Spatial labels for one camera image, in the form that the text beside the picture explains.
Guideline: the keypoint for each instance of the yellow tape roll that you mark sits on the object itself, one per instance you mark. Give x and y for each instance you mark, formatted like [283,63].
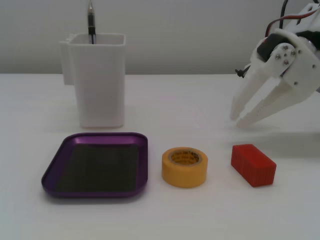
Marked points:
[175,175]

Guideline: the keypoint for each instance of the black ballpoint pen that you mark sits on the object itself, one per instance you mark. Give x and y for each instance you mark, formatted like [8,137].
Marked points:
[91,22]

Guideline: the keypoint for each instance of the red ribbed block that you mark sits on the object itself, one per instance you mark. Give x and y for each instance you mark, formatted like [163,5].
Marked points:
[252,166]

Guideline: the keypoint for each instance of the purple metal tray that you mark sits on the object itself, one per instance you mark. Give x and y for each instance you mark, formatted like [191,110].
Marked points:
[95,170]

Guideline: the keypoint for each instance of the white plastic pen holder box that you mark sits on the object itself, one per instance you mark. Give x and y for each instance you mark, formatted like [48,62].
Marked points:
[100,87]

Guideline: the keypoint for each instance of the white gripper with motor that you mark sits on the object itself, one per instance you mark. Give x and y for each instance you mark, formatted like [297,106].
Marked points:
[283,55]

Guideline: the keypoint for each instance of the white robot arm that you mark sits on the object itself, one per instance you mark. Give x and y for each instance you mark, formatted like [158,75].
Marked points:
[310,17]

